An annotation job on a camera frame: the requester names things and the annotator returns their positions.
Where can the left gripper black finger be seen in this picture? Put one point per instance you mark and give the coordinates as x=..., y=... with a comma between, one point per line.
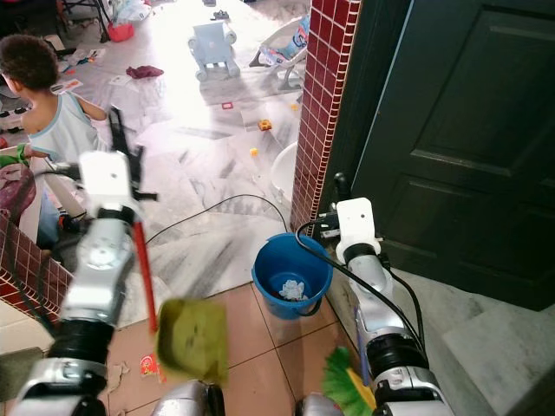
x=118, y=128

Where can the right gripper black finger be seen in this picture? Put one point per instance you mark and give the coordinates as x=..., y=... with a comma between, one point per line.
x=339, y=185

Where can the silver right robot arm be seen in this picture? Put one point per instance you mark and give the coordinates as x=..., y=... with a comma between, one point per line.
x=381, y=303

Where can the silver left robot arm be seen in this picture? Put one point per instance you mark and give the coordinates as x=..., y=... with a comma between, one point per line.
x=95, y=269

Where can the curly-haired child in white vest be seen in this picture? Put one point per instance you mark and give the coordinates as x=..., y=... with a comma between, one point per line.
x=65, y=126

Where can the white plastic basin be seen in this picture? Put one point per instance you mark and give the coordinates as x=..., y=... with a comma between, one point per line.
x=284, y=173

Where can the dark red cloth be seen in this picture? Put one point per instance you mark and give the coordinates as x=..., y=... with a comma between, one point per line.
x=144, y=72

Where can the blue plastic bucket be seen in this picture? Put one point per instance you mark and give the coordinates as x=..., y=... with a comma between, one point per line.
x=269, y=258

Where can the crumpled white plastic wrapper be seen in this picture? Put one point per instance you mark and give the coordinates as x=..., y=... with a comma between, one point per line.
x=290, y=288

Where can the red tiled pillar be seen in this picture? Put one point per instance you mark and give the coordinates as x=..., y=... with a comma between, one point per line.
x=323, y=95

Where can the small yellow toy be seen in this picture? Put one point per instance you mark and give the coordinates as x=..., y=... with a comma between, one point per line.
x=253, y=152

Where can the small orange toy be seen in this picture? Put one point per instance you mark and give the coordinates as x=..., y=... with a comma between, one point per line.
x=264, y=125

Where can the small red square card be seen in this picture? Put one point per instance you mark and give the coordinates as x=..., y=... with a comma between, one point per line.
x=226, y=105

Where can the green plastic toy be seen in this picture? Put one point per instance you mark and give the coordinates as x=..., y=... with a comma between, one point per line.
x=10, y=156

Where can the maroon patterned cloth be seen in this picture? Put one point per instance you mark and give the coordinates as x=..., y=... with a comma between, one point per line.
x=16, y=189

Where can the white toy robot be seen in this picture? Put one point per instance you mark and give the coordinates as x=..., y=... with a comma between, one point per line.
x=212, y=48

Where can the dark green panel door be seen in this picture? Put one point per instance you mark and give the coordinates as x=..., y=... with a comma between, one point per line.
x=460, y=130

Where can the white baby bouncer seat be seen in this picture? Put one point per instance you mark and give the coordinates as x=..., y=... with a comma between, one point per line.
x=288, y=48

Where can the red snack wrapper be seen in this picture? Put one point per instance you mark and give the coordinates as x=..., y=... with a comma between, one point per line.
x=149, y=368

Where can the silver right robot leg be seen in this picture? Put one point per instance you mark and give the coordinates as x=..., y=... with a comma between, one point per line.
x=315, y=406

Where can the silver robot leg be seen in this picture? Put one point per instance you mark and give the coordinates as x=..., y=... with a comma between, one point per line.
x=315, y=406
x=184, y=400

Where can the silver left robot leg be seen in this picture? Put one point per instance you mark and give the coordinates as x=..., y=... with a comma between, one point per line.
x=184, y=400

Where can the grey stone block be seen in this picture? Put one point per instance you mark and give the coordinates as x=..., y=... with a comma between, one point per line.
x=10, y=373

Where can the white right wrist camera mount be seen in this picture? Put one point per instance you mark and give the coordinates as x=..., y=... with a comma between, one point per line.
x=356, y=225

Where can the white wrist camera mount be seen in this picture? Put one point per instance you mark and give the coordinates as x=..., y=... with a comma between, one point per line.
x=107, y=180
x=356, y=225

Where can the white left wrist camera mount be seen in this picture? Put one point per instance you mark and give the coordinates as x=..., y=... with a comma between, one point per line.
x=107, y=180

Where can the red tiled low wall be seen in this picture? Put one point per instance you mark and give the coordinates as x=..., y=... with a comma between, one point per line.
x=30, y=260

